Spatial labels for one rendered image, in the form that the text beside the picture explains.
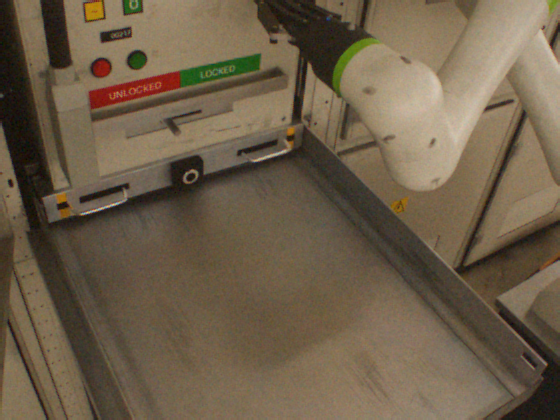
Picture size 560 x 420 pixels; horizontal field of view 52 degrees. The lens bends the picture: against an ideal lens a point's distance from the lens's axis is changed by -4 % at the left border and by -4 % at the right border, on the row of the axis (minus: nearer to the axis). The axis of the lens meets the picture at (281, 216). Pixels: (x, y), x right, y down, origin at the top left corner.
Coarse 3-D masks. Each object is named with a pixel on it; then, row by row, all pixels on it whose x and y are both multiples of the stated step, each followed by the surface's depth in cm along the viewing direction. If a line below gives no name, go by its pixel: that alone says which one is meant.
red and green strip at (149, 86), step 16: (208, 64) 102; (224, 64) 104; (240, 64) 106; (256, 64) 108; (144, 80) 98; (160, 80) 99; (176, 80) 101; (192, 80) 103; (208, 80) 105; (96, 96) 95; (112, 96) 96; (128, 96) 98; (144, 96) 99
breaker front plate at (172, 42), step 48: (144, 0) 88; (192, 0) 93; (240, 0) 97; (96, 48) 89; (144, 48) 94; (192, 48) 99; (240, 48) 104; (288, 48) 110; (192, 96) 105; (288, 96) 117; (48, 144) 95; (96, 144) 100; (144, 144) 106; (192, 144) 112
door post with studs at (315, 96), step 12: (312, 0) 112; (324, 0) 108; (336, 0) 109; (336, 12) 111; (312, 72) 118; (312, 84) 120; (324, 84) 121; (300, 96) 126; (312, 96) 122; (324, 96) 124; (300, 108) 128; (312, 108) 124; (324, 108) 126; (312, 120) 126; (324, 120) 128; (324, 132) 131
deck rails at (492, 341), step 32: (320, 160) 123; (352, 192) 116; (384, 224) 110; (64, 256) 101; (384, 256) 107; (416, 256) 104; (416, 288) 102; (448, 288) 99; (96, 320) 91; (448, 320) 97; (480, 320) 94; (96, 352) 87; (480, 352) 93; (512, 352) 90; (128, 384) 84; (512, 384) 89; (128, 416) 77
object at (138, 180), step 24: (216, 144) 115; (240, 144) 117; (264, 144) 121; (144, 168) 108; (168, 168) 111; (216, 168) 118; (48, 192) 101; (96, 192) 106; (120, 192) 109; (144, 192) 112; (48, 216) 103
